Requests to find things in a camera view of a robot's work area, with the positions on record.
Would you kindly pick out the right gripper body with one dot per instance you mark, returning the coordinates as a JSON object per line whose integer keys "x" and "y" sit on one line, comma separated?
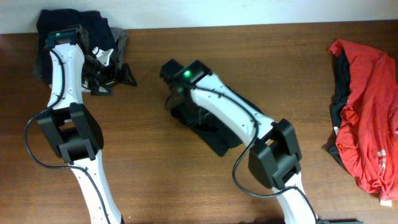
{"x": 188, "y": 105}

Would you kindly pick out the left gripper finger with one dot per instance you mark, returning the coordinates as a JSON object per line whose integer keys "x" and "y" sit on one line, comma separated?
{"x": 126, "y": 76}
{"x": 97, "y": 90}

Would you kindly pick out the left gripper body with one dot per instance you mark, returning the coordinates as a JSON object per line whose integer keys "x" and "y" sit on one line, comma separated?
{"x": 94, "y": 69}

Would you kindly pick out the black polo shirt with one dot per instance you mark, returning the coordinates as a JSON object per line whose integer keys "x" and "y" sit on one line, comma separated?
{"x": 207, "y": 126}

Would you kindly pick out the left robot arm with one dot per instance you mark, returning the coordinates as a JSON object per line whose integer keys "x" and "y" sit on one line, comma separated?
{"x": 70, "y": 129}

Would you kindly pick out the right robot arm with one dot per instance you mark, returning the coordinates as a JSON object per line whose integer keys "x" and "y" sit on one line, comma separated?
{"x": 199, "y": 99}

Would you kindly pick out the folded grey garment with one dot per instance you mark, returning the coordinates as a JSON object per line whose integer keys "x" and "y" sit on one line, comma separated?
{"x": 72, "y": 34}

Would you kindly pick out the folded navy blue garment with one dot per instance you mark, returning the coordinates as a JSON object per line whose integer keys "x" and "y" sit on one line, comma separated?
{"x": 60, "y": 19}

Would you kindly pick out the red t-shirt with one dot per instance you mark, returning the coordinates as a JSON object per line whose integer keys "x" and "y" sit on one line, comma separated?
{"x": 366, "y": 139}

